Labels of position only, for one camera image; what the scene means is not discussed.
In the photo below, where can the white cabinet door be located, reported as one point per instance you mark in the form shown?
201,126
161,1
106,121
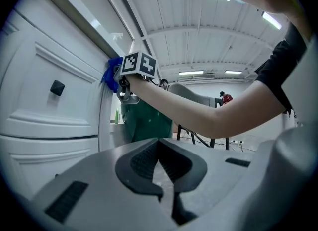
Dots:
37,105

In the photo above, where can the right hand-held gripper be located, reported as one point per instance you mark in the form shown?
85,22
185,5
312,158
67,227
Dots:
139,63

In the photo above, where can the grey chair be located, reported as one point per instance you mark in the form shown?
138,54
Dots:
193,96

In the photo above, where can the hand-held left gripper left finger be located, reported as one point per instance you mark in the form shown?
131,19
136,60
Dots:
99,187

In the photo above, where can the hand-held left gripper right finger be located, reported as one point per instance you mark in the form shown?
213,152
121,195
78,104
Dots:
218,170

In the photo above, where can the person's right forearm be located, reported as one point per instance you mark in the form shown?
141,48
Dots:
198,110

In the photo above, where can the blue cloth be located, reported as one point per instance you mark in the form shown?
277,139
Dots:
110,76

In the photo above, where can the small white drawer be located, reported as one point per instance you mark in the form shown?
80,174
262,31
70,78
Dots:
37,163

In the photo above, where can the white vanity cabinet with sink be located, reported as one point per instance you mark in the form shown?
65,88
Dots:
62,38

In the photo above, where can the white power strip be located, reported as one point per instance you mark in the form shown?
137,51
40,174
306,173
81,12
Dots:
239,141

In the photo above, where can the person's black shirt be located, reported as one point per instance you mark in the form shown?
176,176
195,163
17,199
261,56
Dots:
280,63

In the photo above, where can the green bottle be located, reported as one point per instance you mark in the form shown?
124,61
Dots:
117,116

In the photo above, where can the white round table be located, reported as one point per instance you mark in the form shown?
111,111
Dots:
146,120

